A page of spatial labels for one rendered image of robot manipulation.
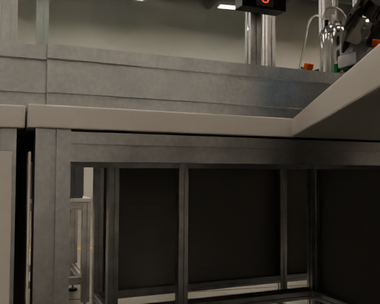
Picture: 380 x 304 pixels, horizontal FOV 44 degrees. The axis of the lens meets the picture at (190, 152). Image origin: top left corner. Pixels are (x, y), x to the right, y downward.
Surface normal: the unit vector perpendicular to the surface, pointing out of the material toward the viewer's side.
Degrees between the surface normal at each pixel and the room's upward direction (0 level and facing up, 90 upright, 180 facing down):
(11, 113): 90
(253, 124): 90
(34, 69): 90
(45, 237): 90
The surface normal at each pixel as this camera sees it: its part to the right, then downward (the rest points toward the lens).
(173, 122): 0.38, -0.04
